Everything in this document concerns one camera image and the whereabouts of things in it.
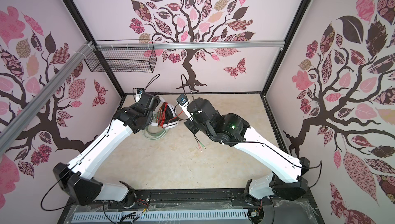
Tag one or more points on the white slotted cable duct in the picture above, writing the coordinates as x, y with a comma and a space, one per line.
158, 216

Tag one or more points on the white black headphones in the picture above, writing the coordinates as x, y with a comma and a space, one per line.
165, 116

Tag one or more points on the aluminium rail wall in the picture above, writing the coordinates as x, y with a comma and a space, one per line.
190, 45
21, 121

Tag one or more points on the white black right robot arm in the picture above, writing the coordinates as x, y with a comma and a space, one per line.
286, 178

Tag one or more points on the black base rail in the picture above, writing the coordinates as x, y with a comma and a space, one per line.
236, 197

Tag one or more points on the aluminium rail left wall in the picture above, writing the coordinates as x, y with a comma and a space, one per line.
21, 121

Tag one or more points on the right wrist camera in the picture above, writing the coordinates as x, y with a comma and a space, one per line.
183, 102

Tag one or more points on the aluminium rail back wall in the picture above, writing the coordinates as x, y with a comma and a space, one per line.
190, 45

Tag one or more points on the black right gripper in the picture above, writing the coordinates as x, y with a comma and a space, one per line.
189, 123

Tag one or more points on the mint green headphones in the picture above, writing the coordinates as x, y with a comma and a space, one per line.
154, 133

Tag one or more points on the black wire basket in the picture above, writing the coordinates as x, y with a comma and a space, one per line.
124, 56

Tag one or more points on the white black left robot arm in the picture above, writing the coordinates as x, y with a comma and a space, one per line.
77, 178

